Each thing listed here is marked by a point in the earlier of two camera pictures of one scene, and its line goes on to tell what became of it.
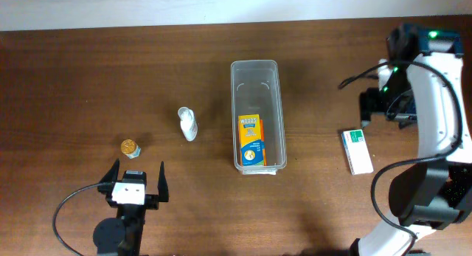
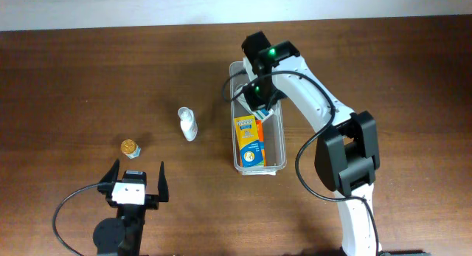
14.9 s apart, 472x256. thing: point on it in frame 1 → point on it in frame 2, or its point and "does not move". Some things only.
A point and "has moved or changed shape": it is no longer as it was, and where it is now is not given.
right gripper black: x=369 y=105 → x=256 y=102
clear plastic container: x=255 y=90 does not move
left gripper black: x=152 y=201 does not move
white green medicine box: x=357 y=152 has moved or changed shape
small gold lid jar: x=130 y=148 does not move
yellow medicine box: x=251 y=144 does not move
